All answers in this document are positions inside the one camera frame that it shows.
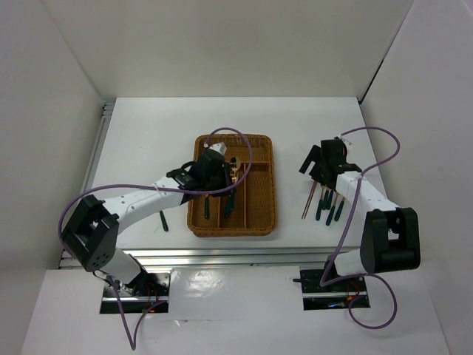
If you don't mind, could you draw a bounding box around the gold spoon green handle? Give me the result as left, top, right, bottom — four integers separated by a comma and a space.
225, 195, 235, 218
228, 156, 241, 184

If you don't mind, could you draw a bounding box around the gold knife green handle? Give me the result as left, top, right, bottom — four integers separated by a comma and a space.
204, 195, 210, 220

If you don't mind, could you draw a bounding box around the gold spoon pile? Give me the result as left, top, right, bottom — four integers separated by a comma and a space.
315, 186, 326, 221

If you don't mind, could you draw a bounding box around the gold fork green handle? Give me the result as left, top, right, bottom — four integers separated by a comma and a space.
159, 211, 169, 232

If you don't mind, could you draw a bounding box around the gold knife pile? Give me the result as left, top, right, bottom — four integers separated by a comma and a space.
322, 189, 333, 210

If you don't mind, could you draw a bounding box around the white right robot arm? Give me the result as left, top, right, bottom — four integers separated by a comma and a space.
299, 138, 421, 290

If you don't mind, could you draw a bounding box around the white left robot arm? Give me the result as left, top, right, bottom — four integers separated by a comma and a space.
60, 143, 231, 295

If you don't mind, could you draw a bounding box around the brown wicker cutlery tray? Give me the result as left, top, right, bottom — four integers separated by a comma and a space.
187, 134, 277, 237

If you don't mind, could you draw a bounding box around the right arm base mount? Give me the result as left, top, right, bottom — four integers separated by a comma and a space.
293, 269, 370, 311

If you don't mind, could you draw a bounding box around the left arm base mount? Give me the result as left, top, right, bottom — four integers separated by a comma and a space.
92, 270, 171, 314

